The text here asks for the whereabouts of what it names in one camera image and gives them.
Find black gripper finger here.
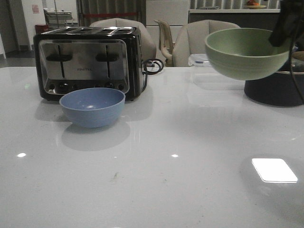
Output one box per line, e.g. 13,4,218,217
269,0,304,47

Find beige chair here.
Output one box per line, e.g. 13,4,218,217
89,18,157,62
172,19,239,67

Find beige chair right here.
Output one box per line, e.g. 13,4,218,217
172,19,239,67

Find blue bowl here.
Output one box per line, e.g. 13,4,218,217
59,87,125,128

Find clear plastic food container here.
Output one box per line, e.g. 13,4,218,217
188,54,210,67

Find black chrome toaster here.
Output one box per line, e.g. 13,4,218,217
34,27,147,101

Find glass pot lid blue knob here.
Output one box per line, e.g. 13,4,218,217
278,51,304,75

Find beige chair left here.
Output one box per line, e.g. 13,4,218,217
89,18,157,62

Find light green bowl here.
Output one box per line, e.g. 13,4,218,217
205,28,291,80

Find black toaster power cord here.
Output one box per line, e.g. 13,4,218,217
142,58,165,93

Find white refrigerator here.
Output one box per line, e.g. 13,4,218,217
145,0,190,45

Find cream plastic chair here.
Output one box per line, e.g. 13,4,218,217
154,19,174,67

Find fruit plate on counter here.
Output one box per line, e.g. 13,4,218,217
245,0,266,10

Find dark blue saucepan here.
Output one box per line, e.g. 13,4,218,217
244,71,304,107

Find red fire extinguisher box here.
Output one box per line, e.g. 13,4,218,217
35,24,49,34

